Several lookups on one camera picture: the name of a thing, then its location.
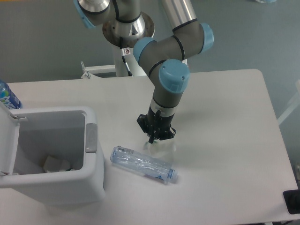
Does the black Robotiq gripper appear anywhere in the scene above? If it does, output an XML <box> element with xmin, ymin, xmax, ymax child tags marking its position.
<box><xmin>137</xmin><ymin>107</ymin><xmax>176</xmax><ymax>144</ymax></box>

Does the blue labelled water bottle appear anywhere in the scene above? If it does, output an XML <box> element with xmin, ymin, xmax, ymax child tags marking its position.
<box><xmin>0</xmin><ymin>80</ymin><xmax>23</xmax><ymax>110</ymax></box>

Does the crumpled white paper in bin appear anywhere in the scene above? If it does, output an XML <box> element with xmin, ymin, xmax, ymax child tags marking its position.
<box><xmin>43</xmin><ymin>156</ymin><xmax>74</xmax><ymax>173</ymax></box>

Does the black device at table edge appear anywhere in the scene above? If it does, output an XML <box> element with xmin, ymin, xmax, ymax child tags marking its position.
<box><xmin>283</xmin><ymin>189</ymin><xmax>300</xmax><ymax>215</ymax></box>

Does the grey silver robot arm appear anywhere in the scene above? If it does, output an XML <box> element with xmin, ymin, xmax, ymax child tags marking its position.
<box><xmin>74</xmin><ymin>0</ymin><xmax>214</xmax><ymax>143</ymax></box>

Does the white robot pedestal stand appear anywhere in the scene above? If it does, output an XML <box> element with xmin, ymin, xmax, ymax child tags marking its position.
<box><xmin>81</xmin><ymin>11</ymin><xmax>190</xmax><ymax>79</ymax></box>

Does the crushed clear plastic bottle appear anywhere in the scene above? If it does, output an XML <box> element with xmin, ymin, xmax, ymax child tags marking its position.
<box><xmin>110</xmin><ymin>146</ymin><xmax>178</xmax><ymax>183</ymax></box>

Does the white plastic trash can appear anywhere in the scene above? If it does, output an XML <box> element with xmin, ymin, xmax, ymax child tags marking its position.
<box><xmin>0</xmin><ymin>106</ymin><xmax>105</xmax><ymax>205</ymax></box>

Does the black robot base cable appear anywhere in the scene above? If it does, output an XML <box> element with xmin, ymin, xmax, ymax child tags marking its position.
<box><xmin>119</xmin><ymin>36</ymin><xmax>134</xmax><ymax>77</ymax></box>

